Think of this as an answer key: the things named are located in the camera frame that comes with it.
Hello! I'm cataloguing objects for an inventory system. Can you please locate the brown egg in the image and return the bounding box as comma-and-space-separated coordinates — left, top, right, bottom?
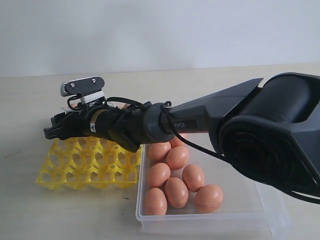
146, 162, 171, 188
166, 146, 190, 170
144, 187, 168, 216
194, 184, 223, 214
147, 142, 172, 162
169, 136, 185, 148
164, 177, 189, 209
182, 164, 205, 193

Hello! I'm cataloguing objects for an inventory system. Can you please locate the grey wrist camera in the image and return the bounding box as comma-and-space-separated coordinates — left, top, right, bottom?
60, 76, 105, 97

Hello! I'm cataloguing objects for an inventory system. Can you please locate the clear plastic storage box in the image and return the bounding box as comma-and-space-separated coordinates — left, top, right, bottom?
135, 145, 292, 240

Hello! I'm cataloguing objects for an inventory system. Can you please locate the black camera cable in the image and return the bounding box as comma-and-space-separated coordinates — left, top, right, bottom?
66, 96, 320, 203

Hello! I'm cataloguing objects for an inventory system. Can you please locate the yellow plastic egg tray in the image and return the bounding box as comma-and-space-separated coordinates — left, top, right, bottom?
36, 137, 143, 190

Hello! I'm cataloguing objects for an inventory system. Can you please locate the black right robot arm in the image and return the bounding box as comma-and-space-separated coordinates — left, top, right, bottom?
44, 72, 320, 204

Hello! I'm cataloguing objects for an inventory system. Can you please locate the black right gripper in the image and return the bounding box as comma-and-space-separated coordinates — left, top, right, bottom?
43, 106, 140, 140

